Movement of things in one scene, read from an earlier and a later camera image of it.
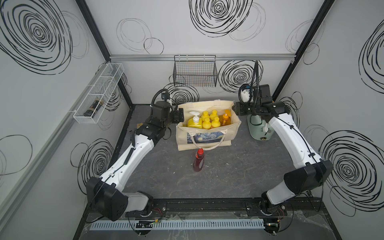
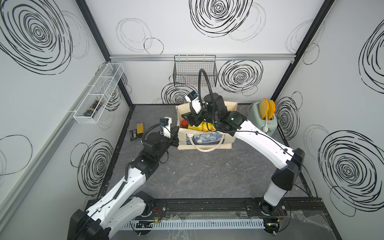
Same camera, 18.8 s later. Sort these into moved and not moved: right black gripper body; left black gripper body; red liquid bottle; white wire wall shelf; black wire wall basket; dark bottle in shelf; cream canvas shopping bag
Moved: right black gripper body; left black gripper body; red liquid bottle
Not moved: black wire wall basket; dark bottle in shelf; white wire wall shelf; cream canvas shopping bag
